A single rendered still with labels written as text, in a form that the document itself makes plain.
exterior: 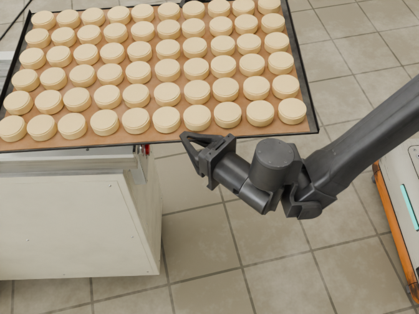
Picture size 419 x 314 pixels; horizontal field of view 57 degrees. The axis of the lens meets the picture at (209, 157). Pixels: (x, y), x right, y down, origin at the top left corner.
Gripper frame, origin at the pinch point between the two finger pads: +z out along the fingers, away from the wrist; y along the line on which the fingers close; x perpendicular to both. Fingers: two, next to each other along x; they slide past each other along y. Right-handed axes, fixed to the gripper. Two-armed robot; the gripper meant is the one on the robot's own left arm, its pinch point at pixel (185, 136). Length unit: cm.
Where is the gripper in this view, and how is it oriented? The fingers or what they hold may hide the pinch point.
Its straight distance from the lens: 70.4
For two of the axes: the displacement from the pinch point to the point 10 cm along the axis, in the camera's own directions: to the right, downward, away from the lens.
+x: 6.7, -6.3, 4.0
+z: -7.4, -5.5, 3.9
